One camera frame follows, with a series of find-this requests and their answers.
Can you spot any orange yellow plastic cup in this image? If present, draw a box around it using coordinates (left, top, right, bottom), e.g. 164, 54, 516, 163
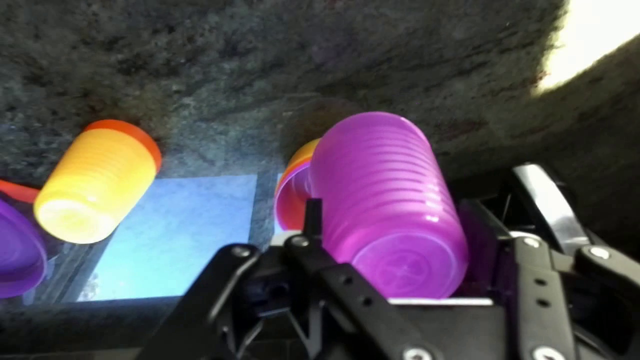
32, 127, 161, 247

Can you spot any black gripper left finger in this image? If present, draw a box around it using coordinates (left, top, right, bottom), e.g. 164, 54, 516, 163
136, 198, 444, 360

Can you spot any purple plastic plate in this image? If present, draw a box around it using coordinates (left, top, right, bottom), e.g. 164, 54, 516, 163
0, 198, 50, 303

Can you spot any pink plastic bowl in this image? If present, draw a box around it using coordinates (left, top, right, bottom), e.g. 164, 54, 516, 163
273, 163, 323, 237

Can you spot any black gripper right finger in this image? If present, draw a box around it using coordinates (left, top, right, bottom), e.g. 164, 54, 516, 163
460, 198, 640, 360

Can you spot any purple plastic cup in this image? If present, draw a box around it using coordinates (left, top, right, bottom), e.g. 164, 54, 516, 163
309, 111, 473, 301

